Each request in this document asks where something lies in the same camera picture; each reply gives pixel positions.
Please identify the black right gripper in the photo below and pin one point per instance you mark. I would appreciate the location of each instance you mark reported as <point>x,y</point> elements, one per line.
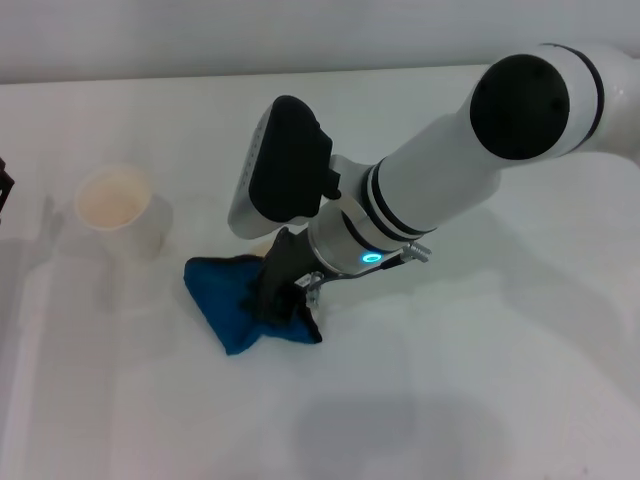
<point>287,260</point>

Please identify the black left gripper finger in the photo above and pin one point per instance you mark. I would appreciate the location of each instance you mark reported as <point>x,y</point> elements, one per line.
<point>4,187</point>

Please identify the blue rag with black edging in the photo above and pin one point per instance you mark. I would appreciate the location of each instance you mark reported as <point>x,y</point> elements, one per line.
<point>220,300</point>

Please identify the white paper cup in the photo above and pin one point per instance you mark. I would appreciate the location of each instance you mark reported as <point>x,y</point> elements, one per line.
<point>120,205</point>

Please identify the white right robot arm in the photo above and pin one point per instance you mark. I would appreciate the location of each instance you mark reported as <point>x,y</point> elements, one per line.
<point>450,165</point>

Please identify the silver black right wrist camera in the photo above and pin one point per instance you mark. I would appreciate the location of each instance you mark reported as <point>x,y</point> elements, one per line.
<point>285,170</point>

